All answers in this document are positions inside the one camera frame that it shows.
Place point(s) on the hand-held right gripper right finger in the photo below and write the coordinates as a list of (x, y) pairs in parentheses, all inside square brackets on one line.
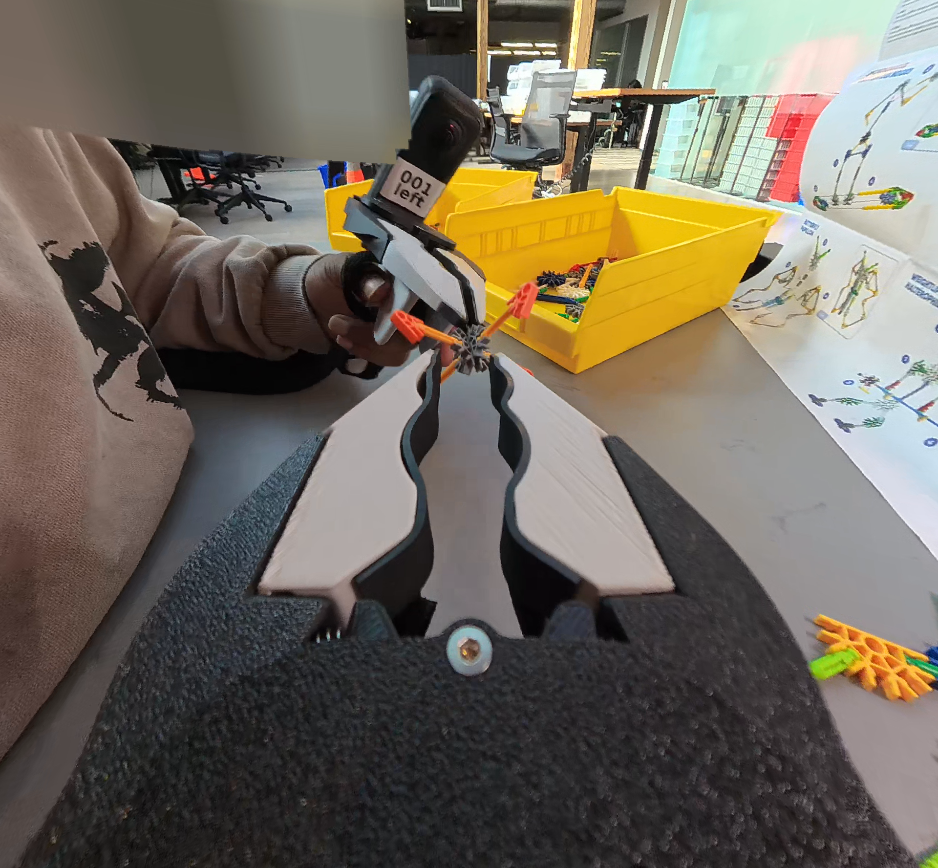
[(586, 509)]

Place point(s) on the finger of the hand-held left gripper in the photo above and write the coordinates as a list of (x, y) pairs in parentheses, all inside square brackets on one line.
[(390, 318), (432, 278)]

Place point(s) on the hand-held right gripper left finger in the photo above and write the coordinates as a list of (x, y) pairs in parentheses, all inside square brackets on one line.
[(344, 509)]

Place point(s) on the grey snowflake connector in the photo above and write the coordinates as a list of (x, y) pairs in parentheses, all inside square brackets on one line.
[(469, 344), (475, 358)]

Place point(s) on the person's left forearm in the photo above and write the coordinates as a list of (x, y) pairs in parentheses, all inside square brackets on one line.
[(234, 281)]

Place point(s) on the person's left hand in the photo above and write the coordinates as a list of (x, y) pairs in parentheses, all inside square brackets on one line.
[(344, 329)]

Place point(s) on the yellow plastic bin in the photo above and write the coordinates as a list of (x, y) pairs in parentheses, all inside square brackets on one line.
[(483, 186)]

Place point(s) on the striped orange traffic cone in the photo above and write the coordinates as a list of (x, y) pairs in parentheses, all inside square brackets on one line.
[(354, 171)]

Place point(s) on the black office chair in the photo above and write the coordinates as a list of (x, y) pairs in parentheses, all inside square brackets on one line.
[(539, 120), (227, 182)]

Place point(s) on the pile of colourful construction pieces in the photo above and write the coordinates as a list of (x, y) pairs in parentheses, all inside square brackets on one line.
[(568, 285)]

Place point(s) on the wooden table black legs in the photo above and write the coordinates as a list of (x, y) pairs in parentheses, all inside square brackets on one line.
[(645, 94)]

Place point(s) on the yellow bin with colourful pieces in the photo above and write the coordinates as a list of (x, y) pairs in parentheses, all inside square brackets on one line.
[(659, 281)]

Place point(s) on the grey storage drawer rack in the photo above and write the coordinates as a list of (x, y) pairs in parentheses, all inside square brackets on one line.
[(725, 142)]

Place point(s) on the toy model with red rod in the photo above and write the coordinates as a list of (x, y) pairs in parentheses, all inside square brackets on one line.
[(876, 659)]

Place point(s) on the white folded instruction sheet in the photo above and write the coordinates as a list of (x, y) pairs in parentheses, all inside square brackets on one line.
[(865, 296)]

